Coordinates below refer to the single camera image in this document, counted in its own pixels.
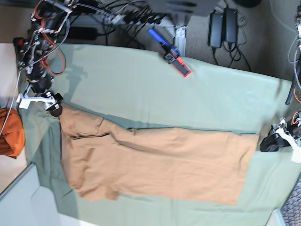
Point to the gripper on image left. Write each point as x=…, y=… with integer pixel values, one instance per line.
x=53, y=103

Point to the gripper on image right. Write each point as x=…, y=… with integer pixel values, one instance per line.
x=273, y=142

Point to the tan orange T-shirt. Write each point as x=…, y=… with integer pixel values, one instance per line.
x=101, y=160

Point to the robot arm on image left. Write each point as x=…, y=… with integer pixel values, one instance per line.
x=47, y=20

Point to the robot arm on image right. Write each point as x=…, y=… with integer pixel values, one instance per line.
x=292, y=93

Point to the folded dark orange garment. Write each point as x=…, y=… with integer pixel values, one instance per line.
x=12, y=138

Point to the dark patterned mat corner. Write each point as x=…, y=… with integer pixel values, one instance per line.
x=291, y=210

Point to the light green table cloth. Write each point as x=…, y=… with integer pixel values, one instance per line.
x=138, y=89

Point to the black power brick left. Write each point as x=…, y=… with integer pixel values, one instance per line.
x=83, y=33

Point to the grey plastic bin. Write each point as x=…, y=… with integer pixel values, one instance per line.
x=25, y=202

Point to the black power strip with plugs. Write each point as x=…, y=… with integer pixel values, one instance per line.
x=135, y=18

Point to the blue orange bar clamp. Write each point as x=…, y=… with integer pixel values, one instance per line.
x=172, y=54

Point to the black power adapter pair left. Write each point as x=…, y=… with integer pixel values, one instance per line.
x=215, y=30

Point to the black power adapter pair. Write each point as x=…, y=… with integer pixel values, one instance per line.
x=231, y=25
x=215, y=30

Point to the black power adapter pair right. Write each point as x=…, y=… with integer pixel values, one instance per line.
x=231, y=25

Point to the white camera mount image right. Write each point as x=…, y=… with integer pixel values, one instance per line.
x=296, y=156

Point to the white camera mount image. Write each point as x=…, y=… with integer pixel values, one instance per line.
x=296, y=156
x=24, y=100

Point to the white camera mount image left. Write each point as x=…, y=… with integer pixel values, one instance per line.
x=24, y=100

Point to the aluminium frame post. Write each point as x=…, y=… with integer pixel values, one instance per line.
x=180, y=38

